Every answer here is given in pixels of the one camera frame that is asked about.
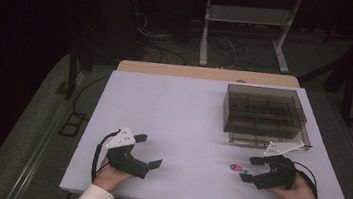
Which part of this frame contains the person's left hand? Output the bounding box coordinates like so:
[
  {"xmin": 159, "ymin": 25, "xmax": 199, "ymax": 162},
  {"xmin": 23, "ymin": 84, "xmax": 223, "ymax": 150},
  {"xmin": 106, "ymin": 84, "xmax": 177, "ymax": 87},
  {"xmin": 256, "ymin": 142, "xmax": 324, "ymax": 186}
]
[{"xmin": 92, "ymin": 156, "xmax": 137, "ymax": 195}]

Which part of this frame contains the smoky transparent drawer organizer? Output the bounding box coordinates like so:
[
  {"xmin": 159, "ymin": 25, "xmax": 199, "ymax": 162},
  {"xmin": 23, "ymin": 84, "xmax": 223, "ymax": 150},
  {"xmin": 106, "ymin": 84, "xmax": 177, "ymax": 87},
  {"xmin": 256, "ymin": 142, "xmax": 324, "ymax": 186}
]
[{"xmin": 219, "ymin": 81, "xmax": 312, "ymax": 142}]

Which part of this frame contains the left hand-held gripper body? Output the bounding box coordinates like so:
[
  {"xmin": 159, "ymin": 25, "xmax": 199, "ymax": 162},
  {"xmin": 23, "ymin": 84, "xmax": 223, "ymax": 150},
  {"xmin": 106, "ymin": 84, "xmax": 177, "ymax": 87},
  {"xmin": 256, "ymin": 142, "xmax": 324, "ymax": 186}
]
[{"xmin": 101, "ymin": 124, "xmax": 155, "ymax": 181}]

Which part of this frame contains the black metal stand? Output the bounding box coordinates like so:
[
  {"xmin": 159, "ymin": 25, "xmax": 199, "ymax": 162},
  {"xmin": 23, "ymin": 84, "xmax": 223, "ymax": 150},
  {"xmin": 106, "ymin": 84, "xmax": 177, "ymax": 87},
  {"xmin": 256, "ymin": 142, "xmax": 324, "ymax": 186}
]
[{"xmin": 63, "ymin": 42, "xmax": 98, "ymax": 103}]

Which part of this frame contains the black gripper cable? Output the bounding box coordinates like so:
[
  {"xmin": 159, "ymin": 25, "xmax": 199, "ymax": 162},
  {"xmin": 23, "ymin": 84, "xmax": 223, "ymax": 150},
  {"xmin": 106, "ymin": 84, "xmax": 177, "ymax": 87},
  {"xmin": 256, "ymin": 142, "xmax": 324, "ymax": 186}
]
[
  {"xmin": 90, "ymin": 126, "xmax": 122, "ymax": 185},
  {"xmin": 288, "ymin": 160, "xmax": 323, "ymax": 199}
]

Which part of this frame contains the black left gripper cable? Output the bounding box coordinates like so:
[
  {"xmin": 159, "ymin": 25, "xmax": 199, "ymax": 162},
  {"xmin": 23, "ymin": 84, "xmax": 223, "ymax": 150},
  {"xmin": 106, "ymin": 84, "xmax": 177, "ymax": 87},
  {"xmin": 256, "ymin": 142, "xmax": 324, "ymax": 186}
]
[{"xmin": 90, "ymin": 126, "xmax": 122, "ymax": 185}]

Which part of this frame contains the white metal stand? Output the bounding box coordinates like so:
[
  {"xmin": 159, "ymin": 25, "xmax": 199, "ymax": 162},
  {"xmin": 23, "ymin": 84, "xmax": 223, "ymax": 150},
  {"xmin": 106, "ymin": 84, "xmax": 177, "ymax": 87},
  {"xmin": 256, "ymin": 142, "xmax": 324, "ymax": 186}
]
[{"xmin": 198, "ymin": 0, "xmax": 303, "ymax": 77}]

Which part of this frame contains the black floor cable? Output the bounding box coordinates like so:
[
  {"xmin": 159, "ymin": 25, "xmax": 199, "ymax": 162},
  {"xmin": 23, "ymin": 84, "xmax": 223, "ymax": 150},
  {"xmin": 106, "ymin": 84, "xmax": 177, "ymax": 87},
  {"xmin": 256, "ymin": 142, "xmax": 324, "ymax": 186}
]
[{"xmin": 71, "ymin": 70, "xmax": 112, "ymax": 124}]

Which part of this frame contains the dark angled stand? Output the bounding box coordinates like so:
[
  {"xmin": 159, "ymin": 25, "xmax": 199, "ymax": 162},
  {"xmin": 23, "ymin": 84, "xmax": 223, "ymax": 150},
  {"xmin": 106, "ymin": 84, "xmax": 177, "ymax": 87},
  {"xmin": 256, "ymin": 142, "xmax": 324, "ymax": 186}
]
[{"xmin": 292, "ymin": 3, "xmax": 353, "ymax": 128}]

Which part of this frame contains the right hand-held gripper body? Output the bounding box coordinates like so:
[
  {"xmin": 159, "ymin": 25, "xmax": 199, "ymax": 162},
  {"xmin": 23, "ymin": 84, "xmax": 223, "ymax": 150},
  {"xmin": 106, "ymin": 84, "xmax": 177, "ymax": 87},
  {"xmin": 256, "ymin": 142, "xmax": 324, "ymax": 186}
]
[{"xmin": 250, "ymin": 136, "xmax": 306, "ymax": 195}]

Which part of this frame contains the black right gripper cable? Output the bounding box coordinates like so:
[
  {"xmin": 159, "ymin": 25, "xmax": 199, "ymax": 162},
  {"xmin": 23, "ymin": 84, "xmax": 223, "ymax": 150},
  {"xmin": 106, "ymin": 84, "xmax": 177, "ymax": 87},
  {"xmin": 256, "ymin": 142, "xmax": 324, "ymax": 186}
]
[{"xmin": 288, "ymin": 160, "xmax": 323, "ymax": 199}]

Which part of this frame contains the tangle of floor cables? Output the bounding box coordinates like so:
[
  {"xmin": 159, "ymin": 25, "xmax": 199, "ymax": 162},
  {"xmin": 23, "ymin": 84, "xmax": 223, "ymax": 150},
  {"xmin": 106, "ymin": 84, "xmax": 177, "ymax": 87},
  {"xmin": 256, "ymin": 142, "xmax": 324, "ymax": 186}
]
[{"xmin": 128, "ymin": 9, "xmax": 252, "ymax": 73}]

